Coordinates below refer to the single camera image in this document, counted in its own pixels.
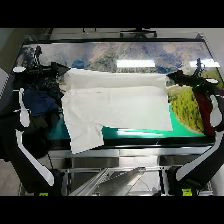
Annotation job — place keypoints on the silver frame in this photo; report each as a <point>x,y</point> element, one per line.
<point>133,153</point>

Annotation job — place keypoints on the dark red garment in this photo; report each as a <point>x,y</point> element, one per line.
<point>204,111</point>

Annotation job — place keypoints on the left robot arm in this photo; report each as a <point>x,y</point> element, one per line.
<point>24,110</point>

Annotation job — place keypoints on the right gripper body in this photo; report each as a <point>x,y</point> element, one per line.
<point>180,78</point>

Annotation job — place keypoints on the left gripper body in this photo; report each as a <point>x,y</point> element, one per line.
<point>59,69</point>

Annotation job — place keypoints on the white shirt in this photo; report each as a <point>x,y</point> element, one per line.
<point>116,106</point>

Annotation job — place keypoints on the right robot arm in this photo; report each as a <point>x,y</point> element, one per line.
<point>216,113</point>

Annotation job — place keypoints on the blue garment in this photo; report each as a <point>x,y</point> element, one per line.
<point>41,102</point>

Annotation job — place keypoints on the black garment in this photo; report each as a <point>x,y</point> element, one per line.
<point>43,133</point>

